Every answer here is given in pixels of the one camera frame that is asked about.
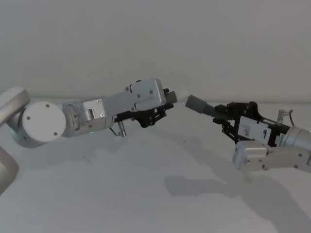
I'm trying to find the white table cloth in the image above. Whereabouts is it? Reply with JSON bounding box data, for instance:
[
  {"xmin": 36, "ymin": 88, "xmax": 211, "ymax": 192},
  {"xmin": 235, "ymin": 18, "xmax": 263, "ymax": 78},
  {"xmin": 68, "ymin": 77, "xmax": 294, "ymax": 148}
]
[{"xmin": 0, "ymin": 93, "xmax": 311, "ymax": 233}]

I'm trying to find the thin dark right gripper cable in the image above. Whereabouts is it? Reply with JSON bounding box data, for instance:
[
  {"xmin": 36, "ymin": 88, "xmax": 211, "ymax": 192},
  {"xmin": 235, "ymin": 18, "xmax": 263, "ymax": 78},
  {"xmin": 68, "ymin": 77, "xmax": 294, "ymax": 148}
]
[{"xmin": 276, "ymin": 109, "xmax": 295, "ymax": 127}]

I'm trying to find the thin dark gripper cable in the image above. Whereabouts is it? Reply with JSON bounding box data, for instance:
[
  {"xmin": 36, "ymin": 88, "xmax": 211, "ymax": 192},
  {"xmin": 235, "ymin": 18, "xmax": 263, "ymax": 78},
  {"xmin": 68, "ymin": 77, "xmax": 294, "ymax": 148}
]
[
  {"xmin": 276, "ymin": 109, "xmax": 295, "ymax": 127},
  {"xmin": 109, "ymin": 122, "xmax": 127, "ymax": 138}
]

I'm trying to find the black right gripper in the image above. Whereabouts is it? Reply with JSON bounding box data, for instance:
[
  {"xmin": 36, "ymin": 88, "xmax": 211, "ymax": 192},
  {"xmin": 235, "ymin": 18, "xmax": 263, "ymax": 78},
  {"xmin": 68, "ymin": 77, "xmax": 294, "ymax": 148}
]
[{"xmin": 184, "ymin": 94, "xmax": 290, "ymax": 148}]

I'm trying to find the thin dark left gripper cable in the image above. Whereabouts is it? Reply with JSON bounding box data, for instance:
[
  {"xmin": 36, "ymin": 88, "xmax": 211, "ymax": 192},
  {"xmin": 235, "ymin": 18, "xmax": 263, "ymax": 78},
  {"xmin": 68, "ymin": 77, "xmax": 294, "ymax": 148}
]
[{"xmin": 109, "ymin": 122, "xmax": 127, "ymax": 138}]

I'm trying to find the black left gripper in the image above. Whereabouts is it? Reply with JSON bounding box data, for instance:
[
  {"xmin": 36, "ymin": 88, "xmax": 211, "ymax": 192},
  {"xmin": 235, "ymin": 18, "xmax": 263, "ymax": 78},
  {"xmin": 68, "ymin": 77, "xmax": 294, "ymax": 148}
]
[{"xmin": 113, "ymin": 88, "xmax": 179, "ymax": 129}]

